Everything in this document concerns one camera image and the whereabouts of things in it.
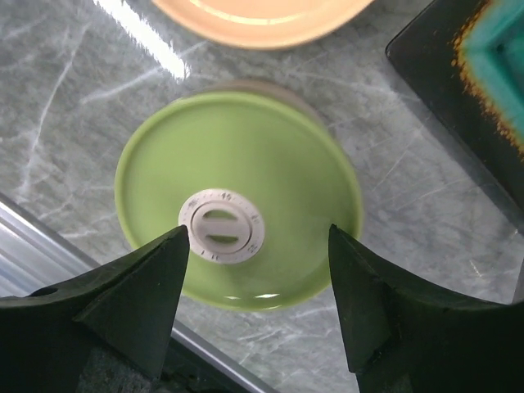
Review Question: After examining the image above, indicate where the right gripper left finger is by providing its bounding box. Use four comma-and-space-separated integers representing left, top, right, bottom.
1, 226, 189, 392

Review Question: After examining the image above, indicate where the tan round lid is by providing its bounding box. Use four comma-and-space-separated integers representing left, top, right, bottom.
153, 0, 372, 50

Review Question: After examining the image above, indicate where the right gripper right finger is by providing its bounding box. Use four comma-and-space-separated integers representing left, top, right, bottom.
328, 226, 523, 392

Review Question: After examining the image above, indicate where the green round lid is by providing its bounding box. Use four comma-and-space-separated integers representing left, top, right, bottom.
114, 89, 364, 311

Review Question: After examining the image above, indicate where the black teal square tray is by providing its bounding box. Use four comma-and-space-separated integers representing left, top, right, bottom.
385, 1, 523, 229

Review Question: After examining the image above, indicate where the aluminium rail frame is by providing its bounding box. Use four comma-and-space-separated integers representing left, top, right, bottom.
1, 195, 275, 392

